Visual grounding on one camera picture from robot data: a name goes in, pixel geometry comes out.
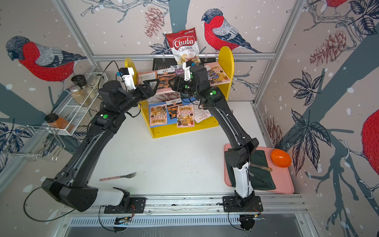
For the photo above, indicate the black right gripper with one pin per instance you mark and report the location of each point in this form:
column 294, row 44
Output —
column 177, row 84

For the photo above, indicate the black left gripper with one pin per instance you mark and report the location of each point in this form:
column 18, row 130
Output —
column 147, row 88

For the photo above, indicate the marigold seed bag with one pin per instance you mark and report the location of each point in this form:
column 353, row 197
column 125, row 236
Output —
column 172, row 107
column 164, row 76

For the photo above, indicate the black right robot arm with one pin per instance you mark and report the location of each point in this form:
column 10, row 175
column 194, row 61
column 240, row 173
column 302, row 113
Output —
column 195, row 83

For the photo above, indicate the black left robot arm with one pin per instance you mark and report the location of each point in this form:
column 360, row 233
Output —
column 70, row 186

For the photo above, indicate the orange back-side seed bag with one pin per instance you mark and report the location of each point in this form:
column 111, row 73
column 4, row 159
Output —
column 145, row 76

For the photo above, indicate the large shop seed bag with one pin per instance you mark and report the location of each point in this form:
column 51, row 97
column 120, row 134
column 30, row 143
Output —
column 158, row 115

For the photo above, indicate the yellow wooden shelf unit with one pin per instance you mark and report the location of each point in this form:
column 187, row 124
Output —
column 227, row 62

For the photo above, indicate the pink shop seed bag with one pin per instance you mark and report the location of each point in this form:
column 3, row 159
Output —
column 185, row 116

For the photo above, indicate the white text seed bag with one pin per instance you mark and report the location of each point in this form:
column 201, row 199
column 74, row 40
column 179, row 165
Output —
column 200, row 114

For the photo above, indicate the shop picture seed bag top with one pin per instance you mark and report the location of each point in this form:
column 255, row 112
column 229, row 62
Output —
column 216, row 75

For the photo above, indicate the red Chuba chips bag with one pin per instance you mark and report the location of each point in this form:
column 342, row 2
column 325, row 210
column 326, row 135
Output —
column 184, row 46

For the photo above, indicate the black lid spice jar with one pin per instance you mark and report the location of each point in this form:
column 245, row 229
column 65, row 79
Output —
column 81, row 81

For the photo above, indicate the beige spice jar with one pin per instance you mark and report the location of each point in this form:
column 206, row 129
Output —
column 80, row 96

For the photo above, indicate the orange spice jar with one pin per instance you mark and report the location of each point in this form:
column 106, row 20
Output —
column 56, row 121

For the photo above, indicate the orange bowl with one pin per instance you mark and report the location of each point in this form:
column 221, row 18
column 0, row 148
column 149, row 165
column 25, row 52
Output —
column 280, row 158

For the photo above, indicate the dark green cloth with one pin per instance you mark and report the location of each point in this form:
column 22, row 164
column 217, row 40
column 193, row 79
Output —
column 262, row 179

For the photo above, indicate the pink tray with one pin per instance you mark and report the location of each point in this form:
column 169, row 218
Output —
column 281, row 177

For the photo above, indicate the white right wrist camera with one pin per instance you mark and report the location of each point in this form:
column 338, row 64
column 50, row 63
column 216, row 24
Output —
column 186, row 67

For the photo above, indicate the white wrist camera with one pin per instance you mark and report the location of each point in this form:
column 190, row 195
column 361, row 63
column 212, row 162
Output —
column 186, row 67
column 126, row 75

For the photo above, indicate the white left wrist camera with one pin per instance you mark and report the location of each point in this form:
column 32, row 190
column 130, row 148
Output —
column 126, row 75

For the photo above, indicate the white wire spice rack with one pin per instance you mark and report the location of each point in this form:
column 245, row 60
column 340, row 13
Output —
column 72, row 111

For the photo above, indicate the pink handled fork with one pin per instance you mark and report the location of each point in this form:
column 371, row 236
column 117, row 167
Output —
column 128, row 176

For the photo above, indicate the colourful handled spoon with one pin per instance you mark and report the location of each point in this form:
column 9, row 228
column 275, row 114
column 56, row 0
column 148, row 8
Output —
column 262, row 167

